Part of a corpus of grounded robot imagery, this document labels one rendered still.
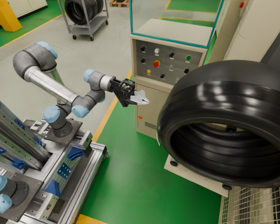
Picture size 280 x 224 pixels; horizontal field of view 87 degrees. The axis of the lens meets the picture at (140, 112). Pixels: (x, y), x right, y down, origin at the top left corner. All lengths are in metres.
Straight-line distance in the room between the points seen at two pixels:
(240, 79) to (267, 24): 0.28
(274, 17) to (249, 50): 0.12
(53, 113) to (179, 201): 1.42
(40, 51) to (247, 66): 0.96
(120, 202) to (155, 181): 0.42
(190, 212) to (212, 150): 0.93
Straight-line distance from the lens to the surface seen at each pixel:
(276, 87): 0.58
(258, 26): 0.77
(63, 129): 1.29
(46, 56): 1.02
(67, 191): 1.70
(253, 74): 0.59
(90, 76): 0.80
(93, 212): 1.80
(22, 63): 0.96
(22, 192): 1.22
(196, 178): 1.01
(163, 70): 1.28
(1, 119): 1.09
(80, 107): 0.79
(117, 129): 2.11
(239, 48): 0.80
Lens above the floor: 1.73
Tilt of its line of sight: 49 degrees down
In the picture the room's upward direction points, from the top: 1 degrees counter-clockwise
